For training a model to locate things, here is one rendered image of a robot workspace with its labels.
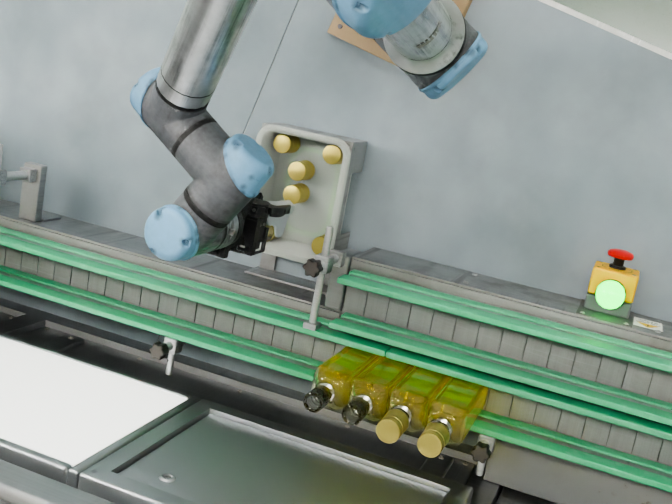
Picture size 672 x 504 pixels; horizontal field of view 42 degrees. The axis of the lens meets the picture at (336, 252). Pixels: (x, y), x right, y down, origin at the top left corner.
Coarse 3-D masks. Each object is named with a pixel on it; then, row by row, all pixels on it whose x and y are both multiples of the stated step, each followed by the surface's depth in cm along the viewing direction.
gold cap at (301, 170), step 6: (294, 162) 154; (300, 162) 154; (306, 162) 156; (288, 168) 155; (294, 168) 154; (300, 168) 154; (306, 168) 154; (312, 168) 157; (294, 174) 155; (300, 174) 154; (306, 174) 155; (312, 174) 157; (294, 180) 155; (300, 180) 155
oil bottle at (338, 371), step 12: (348, 348) 140; (336, 360) 133; (348, 360) 135; (360, 360) 136; (372, 360) 138; (324, 372) 128; (336, 372) 129; (348, 372) 129; (360, 372) 132; (312, 384) 129; (336, 384) 127; (348, 384) 128; (336, 396) 127; (348, 396) 129; (336, 408) 128
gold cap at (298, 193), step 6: (288, 186) 155; (294, 186) 155; (300, 186) 156; (306, 186) 158; (288, 192) 155; (294, 192) 155; (300, 192) 155; (306, 192) 157; (288, 198) 156; (294, 198) 155; (300, 198) 155; (306, 198) 158
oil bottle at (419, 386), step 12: (408, 372) 135; (420, 372) 135; (432, 372) 136; (396, 384) 128; (408, 384) 128; (420, 384) 130; (432, 384) 131; (444, 384) 135; (396, 396) 125; (408, 396) 125; (420, 396) 125; (432, 396) 127; (408, 408) 123; (420, 408) 124; (420, 420) 124
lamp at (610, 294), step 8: (608, 280) 137; (616, 280) 137; (600, 288) 136; (608, 288) 135; (616, 288) 135; (624, 288) 137; (600, 296) 136; (608, 296) 135; (616, 296) 135; (624, 296) 135; (600, 304) 137; (608, 304) 136; (616, 304) 135
